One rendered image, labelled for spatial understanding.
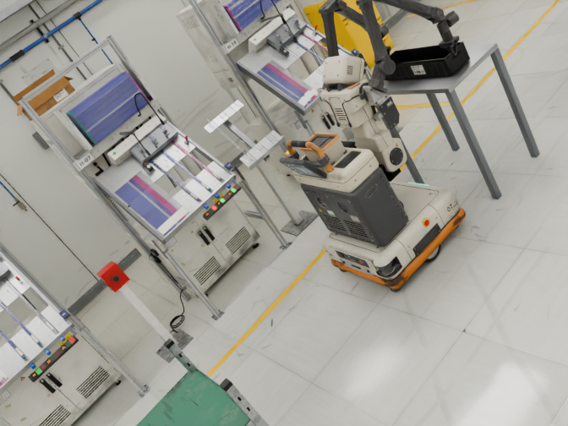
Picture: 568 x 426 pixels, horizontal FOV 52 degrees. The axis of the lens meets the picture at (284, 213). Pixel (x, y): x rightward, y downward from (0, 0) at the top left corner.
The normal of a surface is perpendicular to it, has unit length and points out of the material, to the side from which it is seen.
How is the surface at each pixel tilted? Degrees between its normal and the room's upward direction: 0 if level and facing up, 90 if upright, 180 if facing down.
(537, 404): 0
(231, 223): 90
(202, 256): 90
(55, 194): 90
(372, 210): 90
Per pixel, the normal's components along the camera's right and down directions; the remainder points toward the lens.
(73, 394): 0.56, 0.10
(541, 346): -0.50, -0.75
